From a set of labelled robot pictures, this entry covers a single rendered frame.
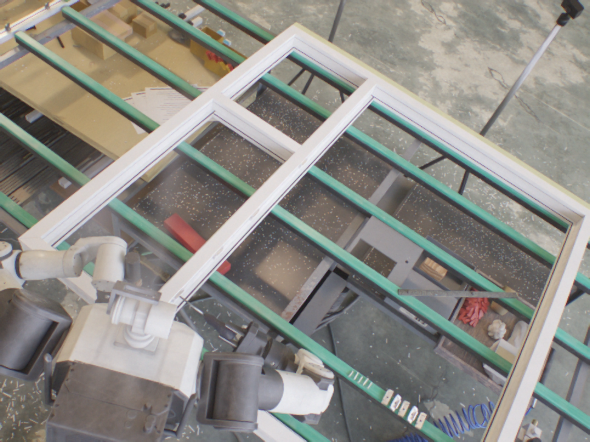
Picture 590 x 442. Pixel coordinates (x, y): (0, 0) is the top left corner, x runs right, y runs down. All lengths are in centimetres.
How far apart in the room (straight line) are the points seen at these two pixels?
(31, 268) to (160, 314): 45
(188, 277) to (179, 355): 54
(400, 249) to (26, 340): 126
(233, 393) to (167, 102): 160
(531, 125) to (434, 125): 197
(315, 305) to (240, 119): 75
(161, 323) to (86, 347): 16
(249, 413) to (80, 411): 31
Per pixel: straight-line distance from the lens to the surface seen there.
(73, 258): 136
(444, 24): 472
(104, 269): 131
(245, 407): 112
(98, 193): 181
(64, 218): 175
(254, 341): 156
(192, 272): 163
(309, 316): 205
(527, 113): 430
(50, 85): 256
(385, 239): 194
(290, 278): 206
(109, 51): 265
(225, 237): 170
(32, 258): 139
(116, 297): 105
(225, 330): 156
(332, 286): 212
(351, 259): 184
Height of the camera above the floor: 238
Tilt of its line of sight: 54 degrees down
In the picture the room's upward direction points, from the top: 21 degrees clockwise
